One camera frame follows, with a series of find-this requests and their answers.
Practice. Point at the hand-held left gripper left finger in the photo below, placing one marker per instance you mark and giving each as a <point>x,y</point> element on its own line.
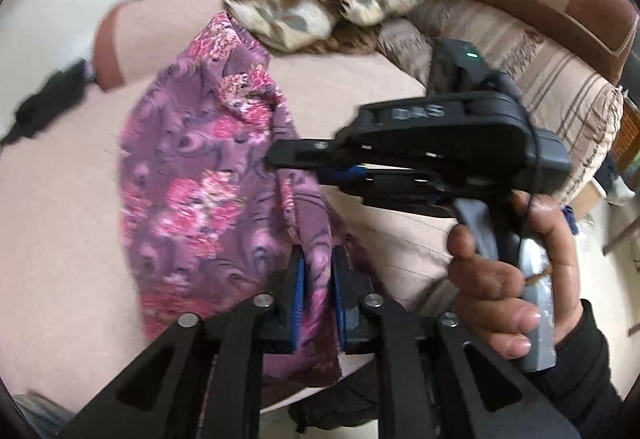
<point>298,284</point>

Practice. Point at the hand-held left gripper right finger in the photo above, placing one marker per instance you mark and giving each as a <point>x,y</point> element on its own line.
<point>340,299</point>

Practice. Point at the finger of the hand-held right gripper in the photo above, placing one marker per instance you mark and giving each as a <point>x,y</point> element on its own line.
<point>300,154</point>
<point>345,179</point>

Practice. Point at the purple floral shirt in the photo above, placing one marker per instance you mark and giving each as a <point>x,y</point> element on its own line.
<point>200,199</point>

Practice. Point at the person's right forearm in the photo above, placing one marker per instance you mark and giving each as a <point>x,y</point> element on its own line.
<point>590,379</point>

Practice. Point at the person's right hand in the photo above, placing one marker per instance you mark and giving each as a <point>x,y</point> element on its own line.
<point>480,289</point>

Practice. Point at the striped sofa cushion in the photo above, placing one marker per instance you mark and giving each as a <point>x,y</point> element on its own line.
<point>565,84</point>

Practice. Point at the brown patterned cloth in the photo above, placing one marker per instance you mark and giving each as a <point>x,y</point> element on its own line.
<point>350,39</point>

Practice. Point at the pink bolster with brown end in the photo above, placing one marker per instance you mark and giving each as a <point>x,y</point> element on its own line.
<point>165,19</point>

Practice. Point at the black cloth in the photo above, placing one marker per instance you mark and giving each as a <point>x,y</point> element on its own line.
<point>45,99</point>

